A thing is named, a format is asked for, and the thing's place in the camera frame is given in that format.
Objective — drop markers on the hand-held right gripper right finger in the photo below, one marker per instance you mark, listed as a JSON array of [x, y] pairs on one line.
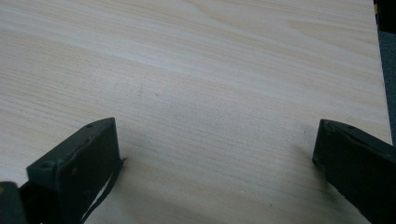
[[358, 161]]

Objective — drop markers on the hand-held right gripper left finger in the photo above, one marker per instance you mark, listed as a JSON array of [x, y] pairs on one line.
[[81, 168]]

